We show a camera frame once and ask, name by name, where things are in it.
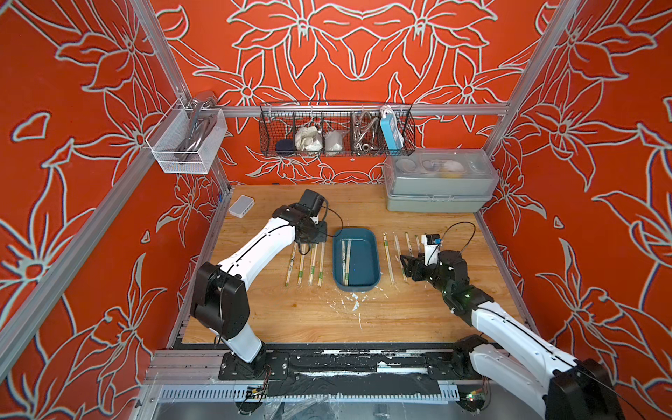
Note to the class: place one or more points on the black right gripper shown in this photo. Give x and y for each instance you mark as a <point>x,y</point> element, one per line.
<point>418,263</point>

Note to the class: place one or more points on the grey lidded plastic container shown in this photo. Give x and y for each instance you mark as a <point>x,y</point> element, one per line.
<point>439,181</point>

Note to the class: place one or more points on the metal tongs in bin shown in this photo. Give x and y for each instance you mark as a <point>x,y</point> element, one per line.
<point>200,126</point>

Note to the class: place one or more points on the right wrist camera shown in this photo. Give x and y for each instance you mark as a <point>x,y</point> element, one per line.
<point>431,244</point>

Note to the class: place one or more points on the white network switch box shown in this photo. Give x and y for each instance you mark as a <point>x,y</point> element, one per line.
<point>241,206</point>

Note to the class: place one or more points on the teal plastic storage box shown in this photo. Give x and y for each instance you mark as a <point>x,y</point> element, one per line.
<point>365,269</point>

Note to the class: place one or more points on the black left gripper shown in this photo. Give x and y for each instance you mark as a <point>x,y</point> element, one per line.
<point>322,235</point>

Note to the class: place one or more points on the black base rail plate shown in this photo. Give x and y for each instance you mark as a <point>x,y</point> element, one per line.
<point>356,369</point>

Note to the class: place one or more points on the black wire wall basket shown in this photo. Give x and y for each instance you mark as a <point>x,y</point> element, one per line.
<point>349,129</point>

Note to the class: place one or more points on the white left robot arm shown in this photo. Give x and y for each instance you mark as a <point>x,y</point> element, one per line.
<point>220,298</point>

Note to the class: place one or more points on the clear plastic wall bin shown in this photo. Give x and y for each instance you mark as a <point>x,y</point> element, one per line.
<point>171,132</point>

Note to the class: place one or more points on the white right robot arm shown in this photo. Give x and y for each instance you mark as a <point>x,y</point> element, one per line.
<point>552,382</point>

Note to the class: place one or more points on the white crumpled bag in basket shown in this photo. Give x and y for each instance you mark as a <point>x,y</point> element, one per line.
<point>309,140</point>

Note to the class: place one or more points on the light blue box in basket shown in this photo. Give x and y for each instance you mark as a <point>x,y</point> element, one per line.
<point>391,134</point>

